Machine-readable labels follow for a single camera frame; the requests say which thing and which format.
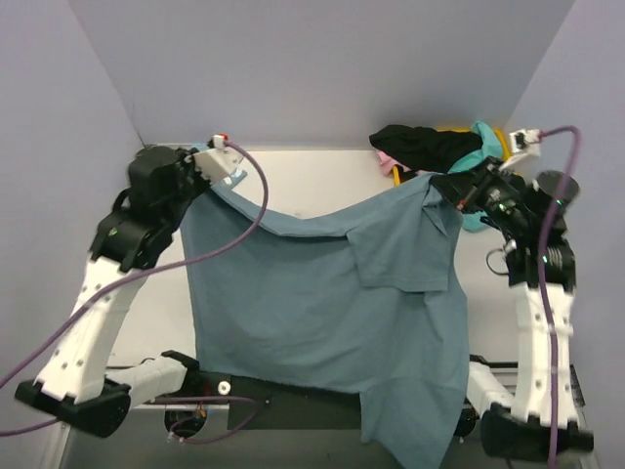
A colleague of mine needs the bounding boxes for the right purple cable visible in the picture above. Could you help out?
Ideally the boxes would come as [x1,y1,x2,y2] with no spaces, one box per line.
[536,125,585,469]

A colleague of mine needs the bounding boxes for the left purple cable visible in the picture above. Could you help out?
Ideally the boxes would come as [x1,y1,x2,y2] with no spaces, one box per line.
[0,139,270,445]

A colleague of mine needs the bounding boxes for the black t-shirt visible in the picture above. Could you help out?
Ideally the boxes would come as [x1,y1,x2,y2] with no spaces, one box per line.
[369,124,482,173]

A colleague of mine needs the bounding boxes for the purple cable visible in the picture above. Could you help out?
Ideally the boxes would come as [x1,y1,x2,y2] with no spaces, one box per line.
[0,139,270,445]
[536,125,585,469]

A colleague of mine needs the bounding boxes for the grey-blue t-shirt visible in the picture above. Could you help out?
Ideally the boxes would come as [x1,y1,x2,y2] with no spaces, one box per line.
[182,176,469,468]

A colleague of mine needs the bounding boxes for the pink t-shirt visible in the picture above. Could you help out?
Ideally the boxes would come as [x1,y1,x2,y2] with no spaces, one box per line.
[376,149,401,176]

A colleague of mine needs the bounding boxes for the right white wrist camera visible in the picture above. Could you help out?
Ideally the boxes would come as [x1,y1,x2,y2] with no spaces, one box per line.
[500,129,542,171]

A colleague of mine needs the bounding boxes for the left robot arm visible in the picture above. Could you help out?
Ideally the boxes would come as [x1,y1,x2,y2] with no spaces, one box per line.
[15,146,230,438]

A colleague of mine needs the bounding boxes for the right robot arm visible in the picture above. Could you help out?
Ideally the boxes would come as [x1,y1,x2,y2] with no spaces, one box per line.
[431,160,594,464]

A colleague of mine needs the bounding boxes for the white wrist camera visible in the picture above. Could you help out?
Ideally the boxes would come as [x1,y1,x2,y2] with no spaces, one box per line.
[500,129,542,171]
[192,132,245,185]

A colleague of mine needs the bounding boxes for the teal t-shirt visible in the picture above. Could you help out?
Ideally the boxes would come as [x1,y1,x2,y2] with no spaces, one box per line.
[448,121,507,234]

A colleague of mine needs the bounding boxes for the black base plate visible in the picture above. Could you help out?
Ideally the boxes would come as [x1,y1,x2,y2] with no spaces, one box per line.
[160,368,470,432]

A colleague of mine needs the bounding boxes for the yellow plastic bin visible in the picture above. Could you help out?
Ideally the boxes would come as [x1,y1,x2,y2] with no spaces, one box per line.
[388,126,510,186]

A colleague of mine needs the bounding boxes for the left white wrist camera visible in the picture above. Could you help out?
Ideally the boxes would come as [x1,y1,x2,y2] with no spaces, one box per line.
[192,132,245,185]

